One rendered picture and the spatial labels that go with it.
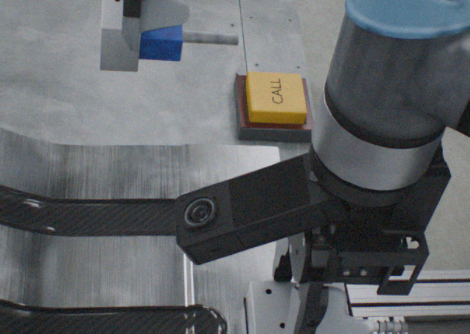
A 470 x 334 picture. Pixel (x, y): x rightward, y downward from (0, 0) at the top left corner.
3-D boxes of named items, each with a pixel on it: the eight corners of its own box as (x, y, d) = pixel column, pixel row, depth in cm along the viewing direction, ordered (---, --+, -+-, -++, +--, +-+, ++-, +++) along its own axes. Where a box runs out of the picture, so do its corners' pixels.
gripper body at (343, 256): (406, 305, 64) (460, 199, 55) (285, 304, 63) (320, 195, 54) (387, 216, 69) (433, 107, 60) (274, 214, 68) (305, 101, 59)
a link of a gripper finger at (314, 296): (316, 360, 64) (337, 263, 59) (294, 360, 64) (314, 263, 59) (305, 313, 68) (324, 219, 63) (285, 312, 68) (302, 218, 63)
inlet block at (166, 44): (232, 42, 92) (240, 1, 88) (236, 77, 89) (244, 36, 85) (101, 35, 90) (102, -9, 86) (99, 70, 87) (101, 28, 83)
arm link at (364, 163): (332, 147, 51) (314, 46, 56) (316, 198, 54) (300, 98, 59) (462, 151, 52) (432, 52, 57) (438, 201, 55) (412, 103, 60)
